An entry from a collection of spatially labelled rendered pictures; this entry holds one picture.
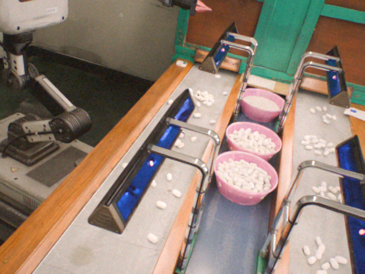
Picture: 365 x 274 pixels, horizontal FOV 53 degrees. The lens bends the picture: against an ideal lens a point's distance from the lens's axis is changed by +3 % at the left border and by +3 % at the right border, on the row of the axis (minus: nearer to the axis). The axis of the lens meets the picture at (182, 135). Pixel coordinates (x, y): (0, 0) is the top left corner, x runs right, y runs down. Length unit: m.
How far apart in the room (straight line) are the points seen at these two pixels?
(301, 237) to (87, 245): 0.72
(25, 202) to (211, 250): 0.92
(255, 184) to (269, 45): 1.08
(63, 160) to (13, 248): 0.81
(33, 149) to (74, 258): 0.86
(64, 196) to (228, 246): 0.58
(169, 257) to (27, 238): 0.41
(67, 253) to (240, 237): 0.60
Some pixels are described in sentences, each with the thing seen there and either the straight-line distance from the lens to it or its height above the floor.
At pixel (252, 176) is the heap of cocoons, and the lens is 1.53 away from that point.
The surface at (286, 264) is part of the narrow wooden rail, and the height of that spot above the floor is 0.76.
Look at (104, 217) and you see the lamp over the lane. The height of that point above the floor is 1.08.
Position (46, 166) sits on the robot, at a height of 0.48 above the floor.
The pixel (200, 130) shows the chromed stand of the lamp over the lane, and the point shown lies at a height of 1.12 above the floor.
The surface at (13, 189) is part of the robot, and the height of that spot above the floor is 0.43.
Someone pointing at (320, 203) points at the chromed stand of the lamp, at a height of 1.11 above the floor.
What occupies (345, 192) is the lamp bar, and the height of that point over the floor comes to 1.06.
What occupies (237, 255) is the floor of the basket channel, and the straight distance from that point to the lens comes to 1.31.
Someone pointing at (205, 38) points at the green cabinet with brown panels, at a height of 0.93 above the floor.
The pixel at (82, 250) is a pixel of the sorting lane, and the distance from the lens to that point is 1.16.
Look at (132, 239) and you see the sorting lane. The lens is 1.19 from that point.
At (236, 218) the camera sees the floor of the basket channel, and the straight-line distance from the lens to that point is 1.42.
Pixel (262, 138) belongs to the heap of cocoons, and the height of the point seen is 0.74.
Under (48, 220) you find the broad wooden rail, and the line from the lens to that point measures 1.21.
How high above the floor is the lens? 1.65
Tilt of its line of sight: 33 degrees down
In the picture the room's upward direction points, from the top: 11 degrees clockwise
